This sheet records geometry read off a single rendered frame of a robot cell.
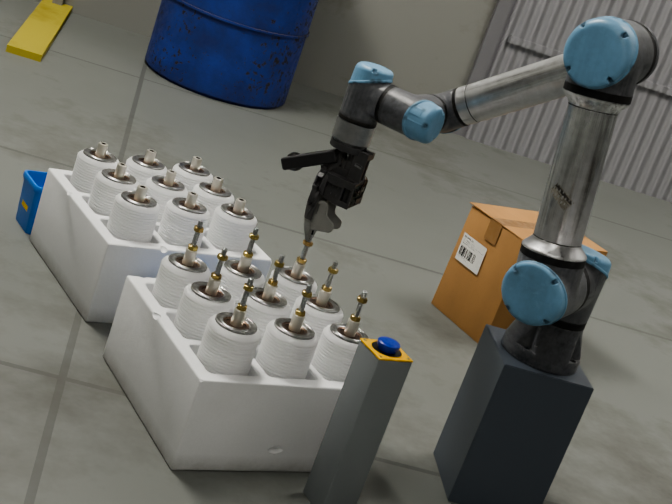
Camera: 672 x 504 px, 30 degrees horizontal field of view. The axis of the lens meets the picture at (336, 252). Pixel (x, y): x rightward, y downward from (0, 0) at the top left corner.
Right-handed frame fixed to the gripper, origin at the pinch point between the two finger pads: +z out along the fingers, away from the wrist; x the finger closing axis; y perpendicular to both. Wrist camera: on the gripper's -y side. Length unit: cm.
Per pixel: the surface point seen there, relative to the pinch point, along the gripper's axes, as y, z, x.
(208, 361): 3.3, 15.8, -37.7
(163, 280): -15.9, 12.6, -22.9
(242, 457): 13.5, 31.5, -33.7
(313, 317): 10.6, 10.7, -11.9
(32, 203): -70, 27, 15
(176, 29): -136, 15, 189
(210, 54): -120, 18, 188
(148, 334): -12.5, 20.5, -29.6
